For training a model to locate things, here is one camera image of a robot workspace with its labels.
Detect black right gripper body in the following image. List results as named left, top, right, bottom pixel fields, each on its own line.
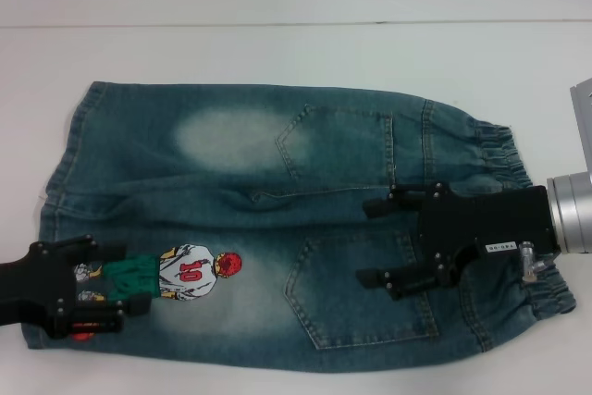
left=418, top=184, right=563, bottom=288

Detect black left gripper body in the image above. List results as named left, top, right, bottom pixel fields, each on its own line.
left=0, top=240, right=79, bottom=337

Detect blue denim shorts with print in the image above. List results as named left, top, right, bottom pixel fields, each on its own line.
left=28, top=80, right=579, bottom=374

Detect right arm connector cable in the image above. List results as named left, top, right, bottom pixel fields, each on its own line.
left=516, top=240, right=563, bottom=286

